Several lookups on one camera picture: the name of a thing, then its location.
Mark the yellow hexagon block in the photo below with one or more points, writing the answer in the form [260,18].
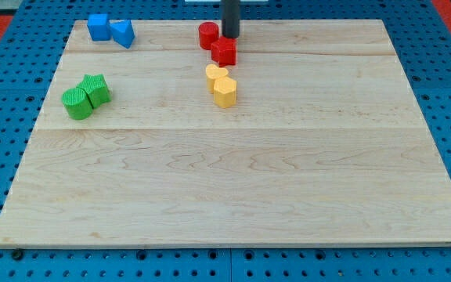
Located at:
[225,92]

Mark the yellow heart block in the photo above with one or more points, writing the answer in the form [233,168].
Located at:
[213,72]

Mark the red star block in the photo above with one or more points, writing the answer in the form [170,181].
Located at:
[223,51]

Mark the light wooden board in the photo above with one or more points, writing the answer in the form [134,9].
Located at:
[326,146]

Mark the red cylinder block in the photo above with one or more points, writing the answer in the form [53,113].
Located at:
[208,33]

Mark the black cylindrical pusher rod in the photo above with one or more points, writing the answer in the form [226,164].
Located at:
[230,18]

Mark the green star block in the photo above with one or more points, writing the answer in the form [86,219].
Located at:
[96,89]

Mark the green cylinder block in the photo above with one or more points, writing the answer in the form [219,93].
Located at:
[76,103]

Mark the blue triangle block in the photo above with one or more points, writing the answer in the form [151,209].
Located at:
[122,33]

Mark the blue cube block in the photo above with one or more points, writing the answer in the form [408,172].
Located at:
[98,27]

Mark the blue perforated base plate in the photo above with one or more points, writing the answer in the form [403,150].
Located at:
[32,38]

